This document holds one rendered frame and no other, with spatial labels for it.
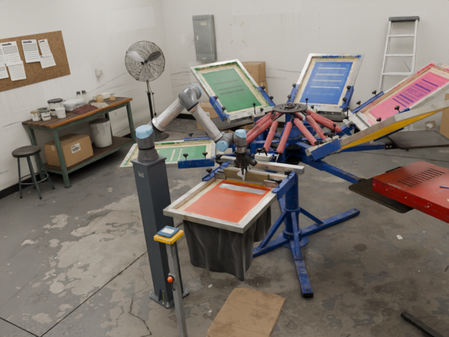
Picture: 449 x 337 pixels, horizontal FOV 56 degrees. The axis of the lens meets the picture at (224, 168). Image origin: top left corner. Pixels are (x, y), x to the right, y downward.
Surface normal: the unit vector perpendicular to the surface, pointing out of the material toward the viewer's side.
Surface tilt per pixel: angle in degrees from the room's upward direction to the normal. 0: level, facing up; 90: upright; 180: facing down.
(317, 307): 0
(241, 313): 2
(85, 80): 90
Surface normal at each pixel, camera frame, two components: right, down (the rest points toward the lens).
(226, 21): -0.50, 0.37
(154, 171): 0.74, 0.20
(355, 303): -0.07, -0.92
